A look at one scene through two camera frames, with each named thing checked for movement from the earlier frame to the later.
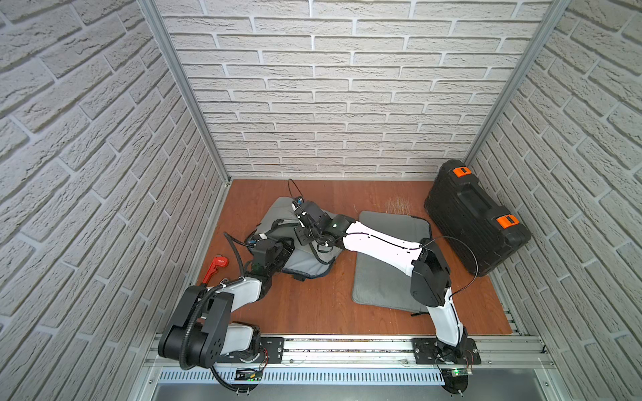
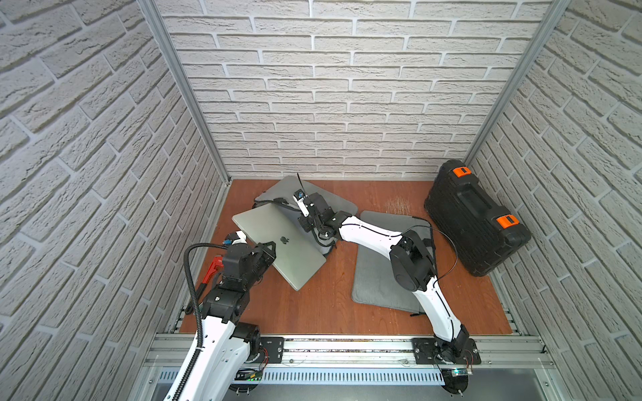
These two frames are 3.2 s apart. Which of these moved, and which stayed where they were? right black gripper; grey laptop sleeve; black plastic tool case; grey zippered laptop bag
Moved: grey zippered laptop bag
Stayed: black plastic tool case; right black gripper; grey laptop sleeve
